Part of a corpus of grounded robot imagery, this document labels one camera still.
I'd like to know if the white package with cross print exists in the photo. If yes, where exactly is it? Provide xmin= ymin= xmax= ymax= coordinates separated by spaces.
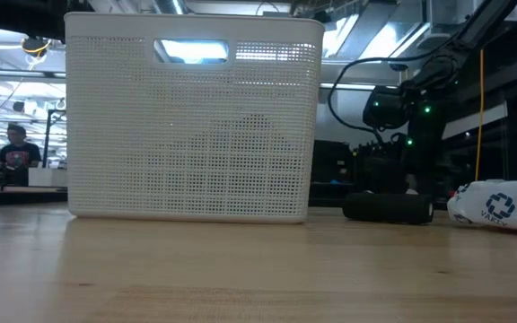
xmin=446 ymin=179 xmax=517 ymax=233

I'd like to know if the white perforated plastic basket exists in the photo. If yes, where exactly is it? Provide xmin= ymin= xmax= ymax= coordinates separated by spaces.
xmin=64 ymin=12 xmax=326 ymax=225

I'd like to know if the black bandage roll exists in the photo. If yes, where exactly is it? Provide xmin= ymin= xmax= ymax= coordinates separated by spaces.
xmin=341 ymin=191 xmax=435 ymax=226

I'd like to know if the distant wooden desk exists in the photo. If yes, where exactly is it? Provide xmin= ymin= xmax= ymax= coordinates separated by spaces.
xmin=0 ymin=184 xmax=68 ymax=208

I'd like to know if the person at distant desk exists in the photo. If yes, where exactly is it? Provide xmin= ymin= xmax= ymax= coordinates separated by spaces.
xmin=0 ymin=123 xmax=43 ymax=187

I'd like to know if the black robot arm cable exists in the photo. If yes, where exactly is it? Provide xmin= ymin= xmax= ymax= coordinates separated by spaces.
xmin=327 ymin=55 xmax=425 ymax=135

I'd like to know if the yellow hanging cable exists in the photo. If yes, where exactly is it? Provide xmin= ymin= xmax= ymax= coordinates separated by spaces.
xmin=474 ymin=48 xmax=486 ymax=182

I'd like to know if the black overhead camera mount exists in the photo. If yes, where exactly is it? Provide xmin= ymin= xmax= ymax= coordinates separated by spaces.
xmin=20 ymin=37 xmax=52 ymax=58

